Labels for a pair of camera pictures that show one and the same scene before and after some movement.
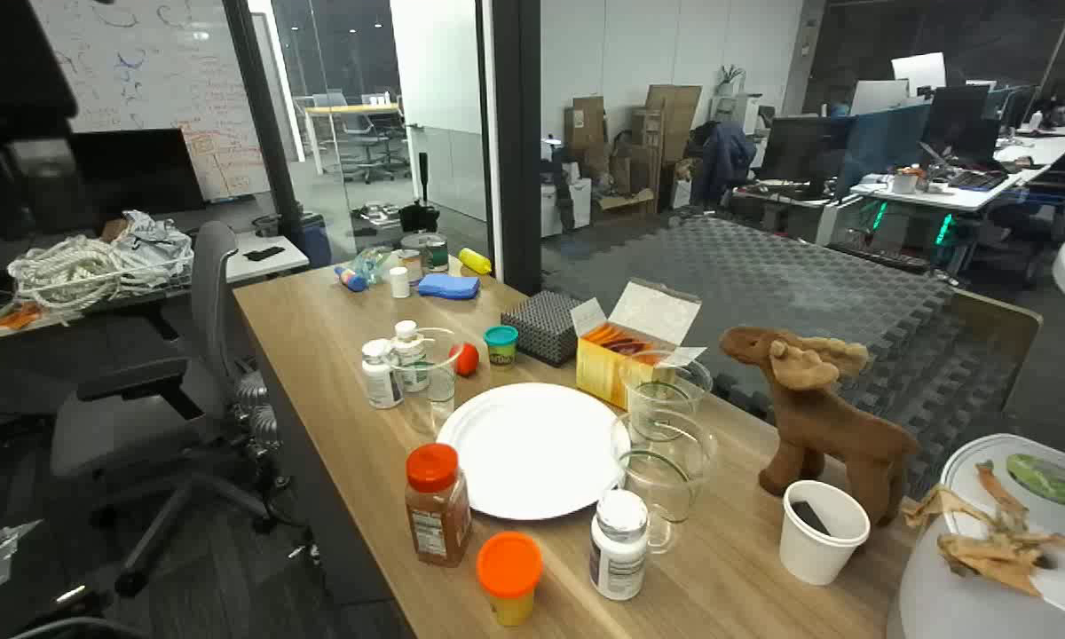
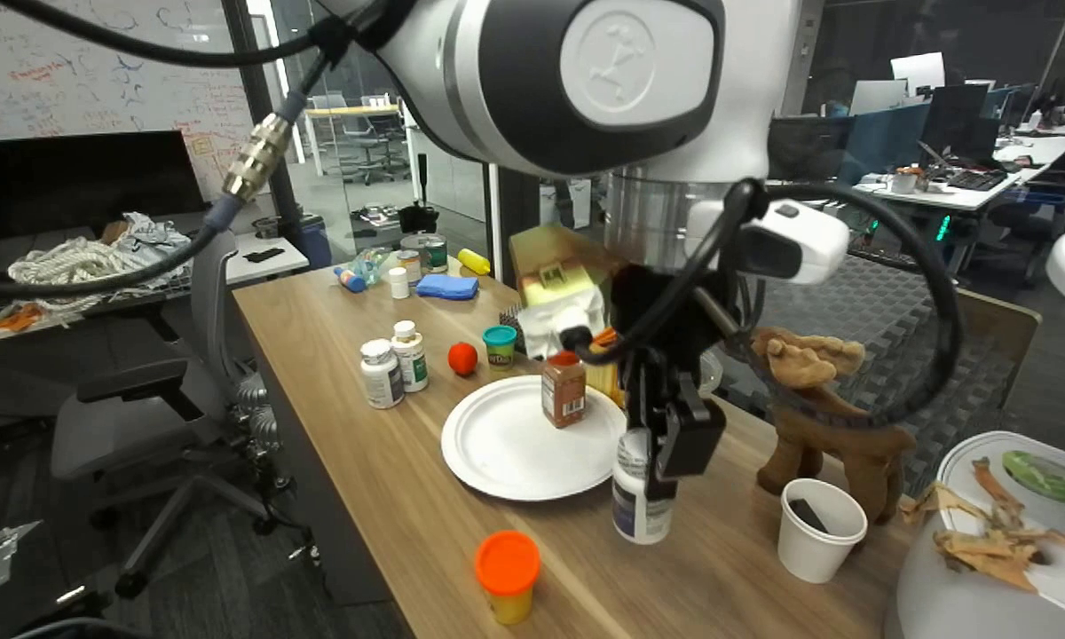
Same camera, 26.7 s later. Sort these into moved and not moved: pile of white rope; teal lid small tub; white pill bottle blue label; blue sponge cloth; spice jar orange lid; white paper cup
Moved: white pill bottle blue label; spice jar orange lid
Not moved: teal lid small tub; pile of white rope; blue sponge cloth; white paper cup
